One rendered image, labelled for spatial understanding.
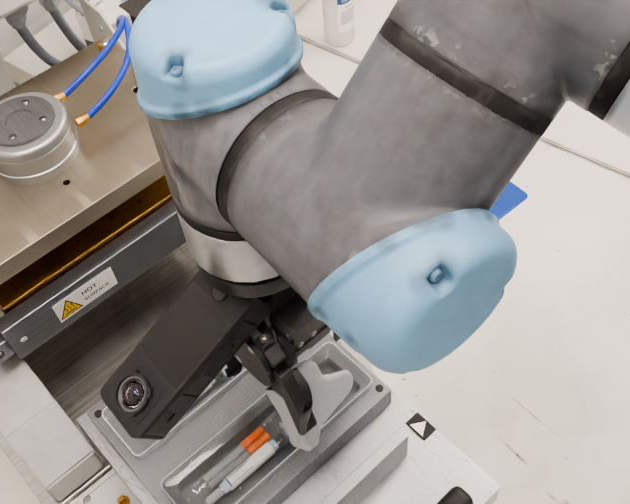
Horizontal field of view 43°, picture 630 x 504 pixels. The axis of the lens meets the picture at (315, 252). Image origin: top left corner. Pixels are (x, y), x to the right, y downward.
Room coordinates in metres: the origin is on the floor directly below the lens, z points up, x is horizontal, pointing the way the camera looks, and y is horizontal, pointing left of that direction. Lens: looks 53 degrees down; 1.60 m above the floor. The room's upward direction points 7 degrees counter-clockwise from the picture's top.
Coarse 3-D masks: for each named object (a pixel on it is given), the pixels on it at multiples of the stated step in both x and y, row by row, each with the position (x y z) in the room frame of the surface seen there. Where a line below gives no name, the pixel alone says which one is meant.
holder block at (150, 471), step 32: (256, 384) 0.32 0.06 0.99; (384, 384) 0.31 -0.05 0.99; (96, 416) 0.31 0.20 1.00; (224, 416) 0.29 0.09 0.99; (352, 416) 0.28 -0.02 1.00; (160, 448) 0.27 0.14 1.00; (192, 448) 0.27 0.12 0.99; (320, 448) 0.26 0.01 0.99; (160, 480) 0.25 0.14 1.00; (288, 480) 0.23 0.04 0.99
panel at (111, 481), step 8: (344, 344) 0.42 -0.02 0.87; (112, 472) 0.29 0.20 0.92; (104, 480) 0.28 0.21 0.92; (112, 480) 0.28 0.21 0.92; (120, 480) 0.28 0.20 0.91; (96, 488) 0.27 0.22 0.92; (104, 488) 0.28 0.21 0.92; (112, 488) 0.28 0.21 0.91; (120, 488) 0.28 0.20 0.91; (128, 488) 0.28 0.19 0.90; (80, 496) 0.27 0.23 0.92; (88, 496) 0.27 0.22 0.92; (96, 496) 0.27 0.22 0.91; (104, 496) 0.27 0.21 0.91; (112, 496) 0.27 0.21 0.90; (120, 496) 0.27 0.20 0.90; (128, 496) 0.27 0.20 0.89
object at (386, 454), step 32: (384, 416) 0.29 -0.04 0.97; (352, 448) 0.26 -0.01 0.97; (384, 448) 0.24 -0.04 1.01; (416, 448) 0.26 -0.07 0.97; (448, 448) 0.25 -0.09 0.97; (128, 480) 0.26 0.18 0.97; (320, 480) 0.24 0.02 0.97; (352, 480) 0.22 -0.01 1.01; (384, 480) 0.23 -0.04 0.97; (416, 480) 0.23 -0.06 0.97; (448, 480) 0.23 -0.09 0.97; (480, 480) 0.23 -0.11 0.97
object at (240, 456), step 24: (312, 360) 0.33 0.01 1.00; (336, 360) 0.33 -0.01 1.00; (360, 384) 0.31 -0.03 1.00; (264, 408) 0.29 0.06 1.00; (336, 408) 0.29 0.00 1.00; (240, 432) 0.27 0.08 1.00; (264, 432) 0.27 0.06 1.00; (192, 456) 0.26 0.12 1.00; (216, 456) 0.26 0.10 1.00; (240, 456) 0.25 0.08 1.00; (264, 456) 0.25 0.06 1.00; (168, 480) 0.24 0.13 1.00; (192, 480) 0.24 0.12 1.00; (216, 480) 0.24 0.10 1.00; (240, 480) 0.23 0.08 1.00
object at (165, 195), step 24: (144, 192) 0.50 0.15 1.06; (168, 192) 0.49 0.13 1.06; (120, 216) 0.47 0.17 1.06; (144, 216) 0.47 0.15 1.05; (72, 240) 0.45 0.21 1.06; (96, 240) 0.45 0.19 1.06; (48, 264) 0.43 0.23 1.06; (72, 264) 0.43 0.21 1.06; (0, 288) 0.41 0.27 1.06; (24, 288) 0.40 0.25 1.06
